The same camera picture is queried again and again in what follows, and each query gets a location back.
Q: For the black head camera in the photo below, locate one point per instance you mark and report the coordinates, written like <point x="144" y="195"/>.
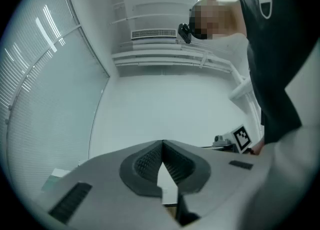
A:
<point x="184" y="33"/>

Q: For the person's right forearm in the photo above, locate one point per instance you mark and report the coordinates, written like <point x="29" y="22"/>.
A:
<point x="258" y="148"/>

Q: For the person's head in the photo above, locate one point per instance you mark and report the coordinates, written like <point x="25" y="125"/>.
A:
<point x="220" y="18"/>

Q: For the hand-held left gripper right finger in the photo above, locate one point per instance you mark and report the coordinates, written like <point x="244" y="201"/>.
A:
<point x="220" y="181"/>

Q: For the white ceiling pipes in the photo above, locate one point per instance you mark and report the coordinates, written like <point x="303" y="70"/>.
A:
<point x="162" y="56"/>

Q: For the white window blinds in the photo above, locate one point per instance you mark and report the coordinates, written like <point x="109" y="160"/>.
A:
<point x="50" y="73"/>

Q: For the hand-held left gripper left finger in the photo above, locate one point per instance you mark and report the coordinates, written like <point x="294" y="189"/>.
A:
<point x="105" y="179"/>

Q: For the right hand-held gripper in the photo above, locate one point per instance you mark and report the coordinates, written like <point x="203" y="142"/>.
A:
<point x="241" y="139"/>

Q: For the white air vent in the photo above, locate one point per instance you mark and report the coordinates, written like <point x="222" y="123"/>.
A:
<point x="153" y="33"/>

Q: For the black printed t-shirt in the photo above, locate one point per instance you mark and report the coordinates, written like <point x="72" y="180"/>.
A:
<point x="275" y="61"/>

